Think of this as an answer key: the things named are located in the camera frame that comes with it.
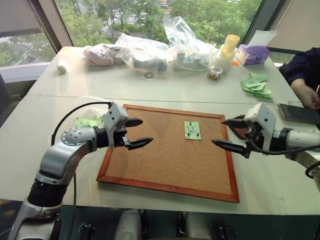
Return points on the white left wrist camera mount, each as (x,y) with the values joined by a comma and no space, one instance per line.
(116,113)

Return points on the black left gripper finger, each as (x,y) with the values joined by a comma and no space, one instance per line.
(133,122)
(141,142)

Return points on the large clear plastic bag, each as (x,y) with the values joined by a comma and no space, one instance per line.
(187,37)

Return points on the person's dark sleeve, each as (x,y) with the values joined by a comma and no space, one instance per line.
(303,65)

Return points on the black smartphone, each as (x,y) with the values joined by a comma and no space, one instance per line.
(298,114)

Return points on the grey rounded shape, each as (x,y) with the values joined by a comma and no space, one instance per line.
(198,226)
(128,225)

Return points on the green paper note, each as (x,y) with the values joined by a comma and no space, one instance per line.
(193,128)

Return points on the person's bare hand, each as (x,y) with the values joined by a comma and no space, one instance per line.
(306,95)

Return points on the clear bag with grey item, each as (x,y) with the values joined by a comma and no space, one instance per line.
(140,47)

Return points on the translucent white plastic piece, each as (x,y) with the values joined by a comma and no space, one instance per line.
(92,110)

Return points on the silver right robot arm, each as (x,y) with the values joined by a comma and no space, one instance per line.
(297,138)

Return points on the grey window blind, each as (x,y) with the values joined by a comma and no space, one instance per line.
(17,15)
(297,25)

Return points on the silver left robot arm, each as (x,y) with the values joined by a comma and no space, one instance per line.
(62,155)

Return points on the small pile green notes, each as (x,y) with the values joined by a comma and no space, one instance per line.
(87,122)

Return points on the bag of pink cloth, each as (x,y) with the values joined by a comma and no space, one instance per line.
(100,55)

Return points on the white cup stack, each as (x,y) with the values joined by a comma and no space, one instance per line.
(222,63)

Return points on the yellow cup stack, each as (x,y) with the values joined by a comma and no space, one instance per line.
(230,46)

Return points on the large pile green notes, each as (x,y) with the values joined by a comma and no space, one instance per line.
(256,86)

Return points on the clear cup of coloured pins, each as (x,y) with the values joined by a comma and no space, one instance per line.
(214,73)

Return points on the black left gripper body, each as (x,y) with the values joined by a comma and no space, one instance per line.
(121,140)

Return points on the small orange object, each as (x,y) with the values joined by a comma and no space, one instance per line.
(234,63)

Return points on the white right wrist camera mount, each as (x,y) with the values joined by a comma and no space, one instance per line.
(265,117)

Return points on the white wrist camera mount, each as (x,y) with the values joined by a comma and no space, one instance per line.
(116,113)
(265,117)

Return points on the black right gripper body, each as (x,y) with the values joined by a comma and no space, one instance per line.
(256,138)

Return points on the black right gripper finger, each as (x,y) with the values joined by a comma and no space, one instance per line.
(237,123)
(232,147)

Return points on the purple tissue box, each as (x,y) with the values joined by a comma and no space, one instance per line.
(253,55)

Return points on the grey cylindrical device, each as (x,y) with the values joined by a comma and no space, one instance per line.
(150,64)

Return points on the wood-framed cork board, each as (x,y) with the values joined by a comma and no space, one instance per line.
(165,160)

